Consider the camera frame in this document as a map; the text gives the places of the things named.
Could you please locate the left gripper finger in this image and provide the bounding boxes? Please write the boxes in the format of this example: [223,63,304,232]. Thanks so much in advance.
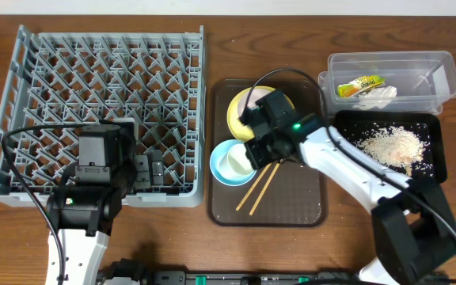
[134,155,151,189]
[150,150,164,185]

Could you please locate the white bowl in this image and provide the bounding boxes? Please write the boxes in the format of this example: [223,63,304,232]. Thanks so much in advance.
[237,85,275,116]

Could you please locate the green orange snack wrapper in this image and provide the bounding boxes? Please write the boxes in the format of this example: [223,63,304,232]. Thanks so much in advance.
[337,75,386,97]

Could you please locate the white tissue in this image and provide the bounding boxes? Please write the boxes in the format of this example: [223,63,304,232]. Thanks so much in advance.
[353,86,397,111]

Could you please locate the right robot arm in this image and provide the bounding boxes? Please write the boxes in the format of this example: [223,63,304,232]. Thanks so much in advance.
[240,107,456,284]

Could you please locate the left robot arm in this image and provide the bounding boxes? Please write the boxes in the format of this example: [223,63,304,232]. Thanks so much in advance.
[46,118,164,284]

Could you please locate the grey dishwasher rack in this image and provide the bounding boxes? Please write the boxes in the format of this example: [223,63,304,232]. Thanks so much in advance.
[0,27,207,207]

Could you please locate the black waste tray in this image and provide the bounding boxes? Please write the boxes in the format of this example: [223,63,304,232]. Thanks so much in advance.
[333,110,447,184]

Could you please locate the right wooden chopstick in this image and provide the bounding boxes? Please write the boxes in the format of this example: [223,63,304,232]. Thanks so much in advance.
[249,163,280,215]

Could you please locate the wooden chopstick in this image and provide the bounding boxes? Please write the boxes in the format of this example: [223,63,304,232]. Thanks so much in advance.
[235,164,272,211]
[249,163,280,215]

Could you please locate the light blue bowl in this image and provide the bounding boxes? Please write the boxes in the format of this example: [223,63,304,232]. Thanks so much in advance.
[209,139,257,187]

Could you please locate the yellow plate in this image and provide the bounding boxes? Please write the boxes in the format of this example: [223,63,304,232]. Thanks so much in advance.
[226,85,295,143]

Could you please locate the brown plastic tray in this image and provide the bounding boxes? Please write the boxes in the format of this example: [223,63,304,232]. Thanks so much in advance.
[206,79,328,227]

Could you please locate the left wooden chopstick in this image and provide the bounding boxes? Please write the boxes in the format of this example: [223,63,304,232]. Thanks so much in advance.
[235,164,272,211]

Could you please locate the spilled rice pile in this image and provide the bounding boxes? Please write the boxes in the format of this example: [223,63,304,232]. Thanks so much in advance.
[355,126,432,177]

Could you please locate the clear plastic bin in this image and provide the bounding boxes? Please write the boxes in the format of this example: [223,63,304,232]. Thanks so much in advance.
[318,51,456,117]

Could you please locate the right black cable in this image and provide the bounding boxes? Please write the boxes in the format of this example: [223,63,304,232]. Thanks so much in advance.
[247,67,456,285]

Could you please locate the black cable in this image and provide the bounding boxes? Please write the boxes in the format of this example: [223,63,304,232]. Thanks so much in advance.
[0,123,106,285]
[247,67,456,285]

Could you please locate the left black cable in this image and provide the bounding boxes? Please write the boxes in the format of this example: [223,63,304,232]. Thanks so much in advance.
[0,123,106,285]

